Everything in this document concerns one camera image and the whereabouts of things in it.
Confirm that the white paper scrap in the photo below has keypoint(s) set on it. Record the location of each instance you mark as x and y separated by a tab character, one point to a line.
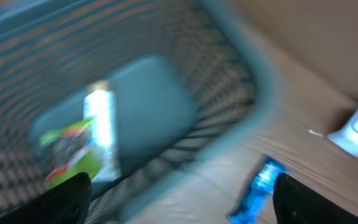
313	132

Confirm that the white tube gold cap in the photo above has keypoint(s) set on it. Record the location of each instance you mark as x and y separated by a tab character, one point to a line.
100	108

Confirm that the grey plastic basket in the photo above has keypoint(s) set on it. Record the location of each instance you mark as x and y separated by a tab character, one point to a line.
189	83

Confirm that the green gummy candy bag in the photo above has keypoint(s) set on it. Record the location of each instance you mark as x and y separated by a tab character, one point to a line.
69	151

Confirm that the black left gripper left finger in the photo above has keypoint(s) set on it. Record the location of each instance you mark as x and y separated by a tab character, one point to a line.
67	203

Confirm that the blue snack wrapper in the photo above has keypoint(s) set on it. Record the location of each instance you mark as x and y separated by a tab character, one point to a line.
259	188

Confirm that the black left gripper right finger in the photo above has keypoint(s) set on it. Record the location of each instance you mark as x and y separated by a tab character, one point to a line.
295	203

